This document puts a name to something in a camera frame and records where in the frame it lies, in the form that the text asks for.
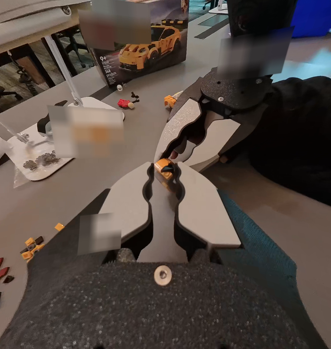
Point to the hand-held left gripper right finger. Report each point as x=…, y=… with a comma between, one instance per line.
x=206, y=212

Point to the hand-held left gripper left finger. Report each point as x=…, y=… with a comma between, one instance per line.
x=130, y=196

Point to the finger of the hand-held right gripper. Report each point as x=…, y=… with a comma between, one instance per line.
x=220, y=139
x=179, y=120

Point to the orange black lego car assembly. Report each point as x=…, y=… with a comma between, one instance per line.
x=162, y=165

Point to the person's right forearm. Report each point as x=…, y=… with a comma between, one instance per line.
x=296, y=136

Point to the small black lego piece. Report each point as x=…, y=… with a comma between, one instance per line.
x=134, y=96

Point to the red lego minifigure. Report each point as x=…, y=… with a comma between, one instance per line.
x=123, y=103

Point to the white lego helmet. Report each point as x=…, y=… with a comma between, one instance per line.
x=119, y=87

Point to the yellow car lego box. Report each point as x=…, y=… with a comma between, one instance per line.
x=138, y=54

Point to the pile of loose lego pieces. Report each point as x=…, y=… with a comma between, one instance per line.
x=31, y=250

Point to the person's right hand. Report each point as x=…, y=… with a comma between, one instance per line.
x=174, y=155

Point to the black and orange car chassis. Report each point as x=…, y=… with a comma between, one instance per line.
x=169, y=100

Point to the clear bag of dark pieces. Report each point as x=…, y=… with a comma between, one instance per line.
x=45, y=159

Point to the black white stand clamp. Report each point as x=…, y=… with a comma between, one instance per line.
x=41, y=125

